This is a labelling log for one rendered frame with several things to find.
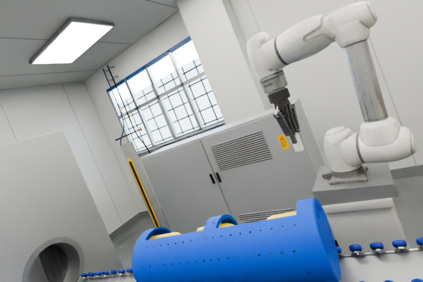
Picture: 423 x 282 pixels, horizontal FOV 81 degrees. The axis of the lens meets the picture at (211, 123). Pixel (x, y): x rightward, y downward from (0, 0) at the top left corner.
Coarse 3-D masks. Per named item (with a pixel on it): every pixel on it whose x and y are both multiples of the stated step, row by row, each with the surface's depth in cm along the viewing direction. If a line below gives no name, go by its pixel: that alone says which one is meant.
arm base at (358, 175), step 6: (360, 168) 128; (366, 168) 135; (324, 174) 140; (330, 174) 137; (336, 174) 132; (342, 174) 129; (348, 174) 128; (354, 174) 127; (360, 174) 127; (330, 180) 134; (336, 180) 131; (342, 180) 129; (348, 180) 128; (354, 180) 126; (360, 180) 125; (366, 180) 123
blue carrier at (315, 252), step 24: (216, 216) 115; (288, 216) 90; (312, 216) 86; (144, 240) 121; (168, 240) 113; (192, 240) 106; (216, 240) 100; (240, 240) 94; (264, 240) 90; (288, 240) 86; (312, 240) 82; (144, 264) 114; (168, 264) 107; (192, 264) 102; (216, 264) 97; (240, 264) 92; (264, 264) 88; (288, 264) 85; (312, 264) 81; (336, 264) 88
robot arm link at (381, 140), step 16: (336, 16) 114; (352, 16) 109; (368, 16) 107; (352, 32) 111; (368, 32) 112; (352, 48) 114; (368, 48) 114; (352, 64) 116; (368, 64) 113; (352, 80) 120; (368, 80) 114; (368, 96) 115; (368, 112) 117; (384, 112) 115; (368, 128) 116; (384, 128) 112; (400, 128) 113; (368, 144) 118; (384, 144) 113; (400, 144) 110; (416, 144) 114; (368, 160) 120; (384, 160) 116
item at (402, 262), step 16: (352, 256) 100; (368, 256) 97; (384, 256) 94; (400, 256) 91; (416, 256) 89; (352, 272) 93; (368, 272) 90; (384, 272) 88; (400, 272) 85; (416, 272) 83
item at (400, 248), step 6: (420, 246) 89; (354, 252) 97; (360, 252) 97; (372, 252) 97; (378, 252) 94; (384, 252) 95; (390, 252) 95; (90, 276) 168; (96, 276) 164; (102, 276) 166; (108, 276) 162; (114, 276) 160
